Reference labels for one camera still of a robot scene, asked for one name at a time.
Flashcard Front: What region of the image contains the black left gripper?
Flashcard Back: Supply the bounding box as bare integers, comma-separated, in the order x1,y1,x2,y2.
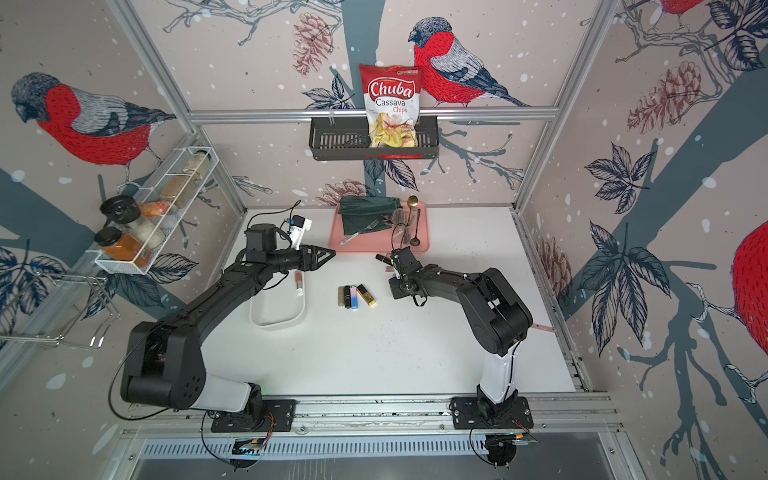
267,242,336,275

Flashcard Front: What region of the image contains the clear red lipstick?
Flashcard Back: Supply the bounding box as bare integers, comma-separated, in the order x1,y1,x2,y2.
294,271,303,295

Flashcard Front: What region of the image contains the white storage box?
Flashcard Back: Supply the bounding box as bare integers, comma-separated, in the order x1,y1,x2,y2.
249,270,307,330

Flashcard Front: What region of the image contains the black gold lip gloss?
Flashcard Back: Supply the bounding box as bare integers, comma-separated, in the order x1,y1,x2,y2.
375,254,394,267

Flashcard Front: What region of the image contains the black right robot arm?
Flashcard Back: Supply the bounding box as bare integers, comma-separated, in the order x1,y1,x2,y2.
376,247,533,429

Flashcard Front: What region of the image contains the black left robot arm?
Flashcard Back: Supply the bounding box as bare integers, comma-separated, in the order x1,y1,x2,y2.
120,223,336,418

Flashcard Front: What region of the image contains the pink blue lipstick tube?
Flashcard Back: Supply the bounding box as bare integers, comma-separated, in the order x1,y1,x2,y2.
350,286,359,310

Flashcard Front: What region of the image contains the gold black lipstick tube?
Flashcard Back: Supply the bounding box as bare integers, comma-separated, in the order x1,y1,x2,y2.
357,284,377,308

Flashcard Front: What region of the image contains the pink silicone mat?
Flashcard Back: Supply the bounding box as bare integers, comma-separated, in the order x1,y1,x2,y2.
326,202,430,254

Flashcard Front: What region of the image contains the dark green cloth napkin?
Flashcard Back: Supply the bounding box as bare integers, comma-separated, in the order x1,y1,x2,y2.
338,196,402,235

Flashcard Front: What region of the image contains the clear ribbed glass cup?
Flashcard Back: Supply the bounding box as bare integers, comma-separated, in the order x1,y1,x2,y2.
390,207,409,248

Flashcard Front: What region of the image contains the gold long spoon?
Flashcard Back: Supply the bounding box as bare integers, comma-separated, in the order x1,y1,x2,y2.
406,195,420,247

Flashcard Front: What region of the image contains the Chuba cassava chips bag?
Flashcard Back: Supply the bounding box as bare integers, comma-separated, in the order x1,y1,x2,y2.
360,64,422,148

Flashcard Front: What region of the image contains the orange spice jar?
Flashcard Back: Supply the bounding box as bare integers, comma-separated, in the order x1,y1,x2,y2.
94,227,152,268

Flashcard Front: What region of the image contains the black lid spice jar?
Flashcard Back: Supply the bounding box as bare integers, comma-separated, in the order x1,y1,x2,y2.
100,195,166,250

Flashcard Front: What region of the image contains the white handled fork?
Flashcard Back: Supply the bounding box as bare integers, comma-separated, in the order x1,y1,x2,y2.
339,219,381,245

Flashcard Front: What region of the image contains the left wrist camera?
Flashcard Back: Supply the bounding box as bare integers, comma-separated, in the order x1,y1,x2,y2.
288,215,312,250

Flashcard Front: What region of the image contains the black wall basket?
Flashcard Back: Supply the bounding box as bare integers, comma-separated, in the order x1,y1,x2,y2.
309,116,439,161

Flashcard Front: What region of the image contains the pink handled fork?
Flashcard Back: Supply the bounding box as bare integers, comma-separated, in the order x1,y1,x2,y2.
530,324,556,333

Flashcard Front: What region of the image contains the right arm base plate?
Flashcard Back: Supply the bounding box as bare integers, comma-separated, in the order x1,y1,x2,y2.
448,396,534,430

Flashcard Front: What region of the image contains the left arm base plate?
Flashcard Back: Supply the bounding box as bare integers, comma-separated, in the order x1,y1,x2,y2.
211,399,297,433

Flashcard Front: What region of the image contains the white wire spice rack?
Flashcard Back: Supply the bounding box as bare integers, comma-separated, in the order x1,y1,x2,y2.
95,146,219,275

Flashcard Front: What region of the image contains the aluminium front rail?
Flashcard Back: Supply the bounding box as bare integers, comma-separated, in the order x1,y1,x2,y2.
119,392,625,438

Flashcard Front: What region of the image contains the metal wire hook rack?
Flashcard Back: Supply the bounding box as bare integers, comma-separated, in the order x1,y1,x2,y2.
1,271,121,350

